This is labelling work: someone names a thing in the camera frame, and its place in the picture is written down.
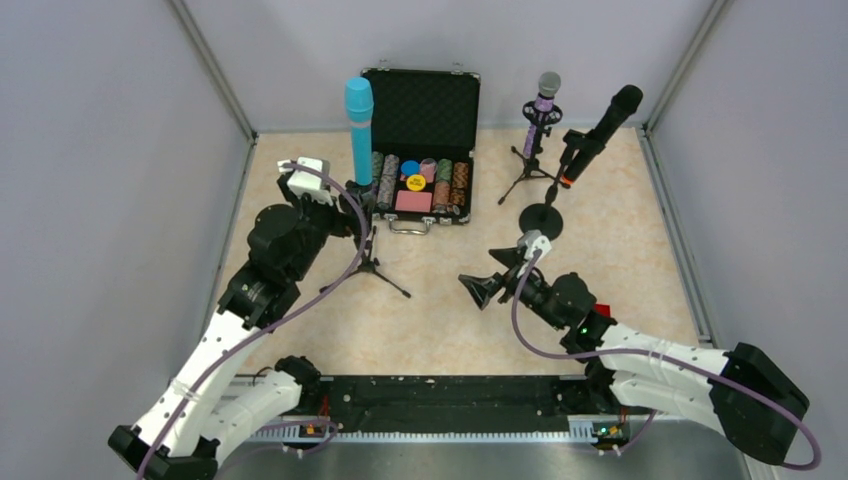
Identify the small black tripod stand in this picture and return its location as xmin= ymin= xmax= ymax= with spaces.
xmin=345 ymin=180 xmax=412 ymax=298

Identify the round base clamp stand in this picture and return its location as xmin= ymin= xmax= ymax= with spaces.
xmin=519 ymin=160 xmax=569 ymax=240

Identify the shock mount tripod stand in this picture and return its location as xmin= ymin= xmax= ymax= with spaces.
xmin=497 ymin=100 xmax=563 ymax=205

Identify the teal microphone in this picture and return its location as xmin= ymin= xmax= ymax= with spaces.
xmin=344 ymin=76 xmax=374 ymax=186

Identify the purple glitter microphone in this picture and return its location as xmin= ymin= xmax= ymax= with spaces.
xmin=523 ymin=71 xmax=561 ymax=157

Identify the black microphone orange end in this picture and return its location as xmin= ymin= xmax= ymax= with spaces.
xmin=558 ymin=84 xmax=643 ymax=188

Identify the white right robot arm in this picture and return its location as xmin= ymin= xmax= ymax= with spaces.
xmin=458 ymin=247 xmax=812 ymax=468

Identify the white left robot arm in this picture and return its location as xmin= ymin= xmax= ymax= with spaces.
xmin=108 ymin=193 xmax=370 ymax=479

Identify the pink playing card deck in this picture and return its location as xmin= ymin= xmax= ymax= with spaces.
xmin=395 ymin=190 xmax=433 ymax=213

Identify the red lego brick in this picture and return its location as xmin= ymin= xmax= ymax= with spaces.
xmin=594 ymin=304 xmax=612 ymax=318

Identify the yellow big blind button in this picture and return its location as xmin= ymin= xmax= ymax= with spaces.
xmin=406 ymin=174 xmax=427 ymax=192

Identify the blue dealer button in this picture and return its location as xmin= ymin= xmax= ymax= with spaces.
xmin=400 ymin=160 xmax=420 ymax=177

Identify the pink poker chip stack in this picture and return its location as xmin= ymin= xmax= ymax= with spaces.
xmin=432 ymin=181 xmax=451 ymax=213

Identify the orange black chip stack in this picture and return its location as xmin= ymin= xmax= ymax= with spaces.
xmin=452 ymin=162 xmax=470 ymax=191

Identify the green poker chip stack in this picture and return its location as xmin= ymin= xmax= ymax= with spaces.
xmin=435 ymin=158 xmax=453 ymax=183

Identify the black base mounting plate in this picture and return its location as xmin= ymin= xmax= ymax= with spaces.
xmin=284 ymin=375 xmax=644 ymax=434

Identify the black poker chip case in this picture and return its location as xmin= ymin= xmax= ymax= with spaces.
xmin=360 ymin=67 xmax=481 ymax=235

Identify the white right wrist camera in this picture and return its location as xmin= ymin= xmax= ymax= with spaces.
xmin=517 ymin=230 xmax=552 ymax=261

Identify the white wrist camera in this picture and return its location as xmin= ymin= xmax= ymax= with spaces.
xmin=277 ymin=156 xmax=333 ymax=205
xmin=517 ymin=230 xmax=552 ymax=261

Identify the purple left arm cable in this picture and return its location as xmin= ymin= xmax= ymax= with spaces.
xmin=135 ymin=162 xmax=372 ymax=480

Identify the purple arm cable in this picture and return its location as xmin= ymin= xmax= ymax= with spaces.
xmin=135 ymin=162 xmax=372 ymax=480
xmin=511 ymin=248 xmax=823 ymax=472

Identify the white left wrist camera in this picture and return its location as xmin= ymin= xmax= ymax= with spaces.
xmin=277 ymin=156 xmax=333 ymax=205

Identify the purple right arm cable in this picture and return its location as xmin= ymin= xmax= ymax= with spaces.
xmin=511 ymin=248 xmax=823 ymax=472

